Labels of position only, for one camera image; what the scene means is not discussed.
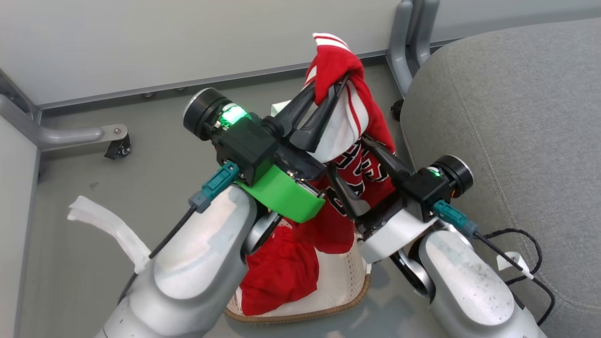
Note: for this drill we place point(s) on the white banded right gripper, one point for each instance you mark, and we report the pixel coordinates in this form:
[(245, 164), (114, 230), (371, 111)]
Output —
[(394, 234)]

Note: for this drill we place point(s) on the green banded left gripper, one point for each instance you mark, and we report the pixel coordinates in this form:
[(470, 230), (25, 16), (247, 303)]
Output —
[(281, 192)]

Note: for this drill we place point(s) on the red and white basketball jersey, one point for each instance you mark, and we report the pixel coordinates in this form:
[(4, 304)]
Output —
[(335, 61)]

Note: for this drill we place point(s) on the red shorts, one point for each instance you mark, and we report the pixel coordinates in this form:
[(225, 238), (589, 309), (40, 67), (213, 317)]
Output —
[(281, 272)]

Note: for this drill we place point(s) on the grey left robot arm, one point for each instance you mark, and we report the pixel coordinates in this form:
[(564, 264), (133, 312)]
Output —
[(192, 263)]

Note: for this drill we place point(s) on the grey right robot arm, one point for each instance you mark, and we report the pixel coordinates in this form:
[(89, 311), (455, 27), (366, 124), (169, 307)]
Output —
[(465, 286)]

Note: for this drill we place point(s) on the white laundry basket brown rim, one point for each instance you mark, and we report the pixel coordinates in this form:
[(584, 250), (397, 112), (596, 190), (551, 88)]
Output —
[(342, 281)]

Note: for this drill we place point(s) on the grey fabric sofa seat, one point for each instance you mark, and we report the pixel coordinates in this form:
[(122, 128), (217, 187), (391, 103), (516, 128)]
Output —
[(516, 141)]

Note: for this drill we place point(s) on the small black caster wheel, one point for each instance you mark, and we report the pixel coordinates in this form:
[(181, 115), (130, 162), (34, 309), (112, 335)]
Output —
[(397, 110)]

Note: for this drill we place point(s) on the white tape strip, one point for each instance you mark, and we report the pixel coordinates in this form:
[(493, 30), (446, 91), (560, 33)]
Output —
[(112, 225)]

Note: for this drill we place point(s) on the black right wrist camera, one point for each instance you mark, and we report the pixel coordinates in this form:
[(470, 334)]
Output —
[(425, 192)]

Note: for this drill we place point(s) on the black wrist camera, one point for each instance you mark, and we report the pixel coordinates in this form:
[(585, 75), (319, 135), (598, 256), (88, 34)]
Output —
[(244, 145), (425, 192)]

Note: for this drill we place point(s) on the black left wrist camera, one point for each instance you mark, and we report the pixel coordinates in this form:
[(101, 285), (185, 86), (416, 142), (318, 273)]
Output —
[(244, 145)]

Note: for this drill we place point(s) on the grey partition base rail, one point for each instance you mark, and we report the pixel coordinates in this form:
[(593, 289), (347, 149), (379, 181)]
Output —
[(188, 85)]

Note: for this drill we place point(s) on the grey metal frame legs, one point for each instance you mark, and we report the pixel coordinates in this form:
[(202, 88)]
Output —
[(406, 42)]

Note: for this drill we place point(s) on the grey metal frame foot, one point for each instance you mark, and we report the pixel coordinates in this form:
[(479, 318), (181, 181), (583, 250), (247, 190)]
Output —
[(65, 135)]

